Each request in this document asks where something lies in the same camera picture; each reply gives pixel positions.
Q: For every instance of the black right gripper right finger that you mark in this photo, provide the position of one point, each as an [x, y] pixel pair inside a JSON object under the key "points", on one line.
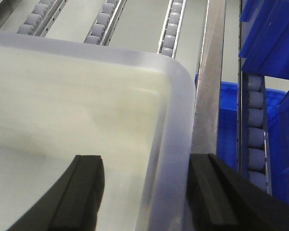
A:
{"points": [[220, 199]]}

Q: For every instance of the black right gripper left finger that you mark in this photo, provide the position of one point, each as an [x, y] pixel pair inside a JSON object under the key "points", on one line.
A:
{"points": [[72, 203]]}

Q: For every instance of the white plastic tote box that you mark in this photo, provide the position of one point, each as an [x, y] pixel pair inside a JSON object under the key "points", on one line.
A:
{"points": [[60, 99]]}

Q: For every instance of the blue bin lower right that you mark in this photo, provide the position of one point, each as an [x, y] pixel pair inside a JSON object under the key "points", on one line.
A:
{"points": [[231, 125]]}

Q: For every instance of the blue bin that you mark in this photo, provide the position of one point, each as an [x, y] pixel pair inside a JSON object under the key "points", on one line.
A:
{"points": [[265, 51], [231, 125]]}

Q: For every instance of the blue bin upper right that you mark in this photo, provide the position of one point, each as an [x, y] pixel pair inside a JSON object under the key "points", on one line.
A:
{"points": [[265, 51]]}

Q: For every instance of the roller conveyor rack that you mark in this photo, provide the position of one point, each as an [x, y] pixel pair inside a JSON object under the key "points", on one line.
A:
{"points": [[209, 70]]}

